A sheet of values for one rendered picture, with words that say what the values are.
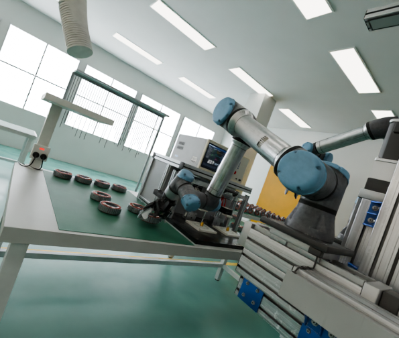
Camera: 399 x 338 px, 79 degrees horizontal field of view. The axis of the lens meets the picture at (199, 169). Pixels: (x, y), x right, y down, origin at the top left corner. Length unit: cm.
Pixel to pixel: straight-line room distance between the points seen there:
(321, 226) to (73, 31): 178
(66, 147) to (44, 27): 296
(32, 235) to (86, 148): 684
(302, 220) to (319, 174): 18
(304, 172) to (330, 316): 33
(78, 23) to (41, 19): 582
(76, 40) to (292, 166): 159
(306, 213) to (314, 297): 26
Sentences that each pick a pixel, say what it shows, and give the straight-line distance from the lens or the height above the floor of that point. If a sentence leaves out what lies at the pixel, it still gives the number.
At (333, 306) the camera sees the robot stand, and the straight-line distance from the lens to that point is 67.
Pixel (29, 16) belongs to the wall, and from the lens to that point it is 779.
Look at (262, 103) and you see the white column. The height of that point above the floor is 304.
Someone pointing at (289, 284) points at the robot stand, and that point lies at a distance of 70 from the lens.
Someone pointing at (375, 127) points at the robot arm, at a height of 159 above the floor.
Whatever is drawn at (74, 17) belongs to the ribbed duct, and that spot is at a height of 174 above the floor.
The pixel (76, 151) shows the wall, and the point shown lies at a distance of 769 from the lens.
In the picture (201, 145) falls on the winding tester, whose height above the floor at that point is 126.
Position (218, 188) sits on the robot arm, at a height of 106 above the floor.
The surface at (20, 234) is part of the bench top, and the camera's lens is 94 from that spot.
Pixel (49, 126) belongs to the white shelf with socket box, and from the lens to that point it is 180.
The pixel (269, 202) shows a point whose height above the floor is 100.
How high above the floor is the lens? 110
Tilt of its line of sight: level
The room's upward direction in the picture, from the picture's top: 21 degrees clockwise
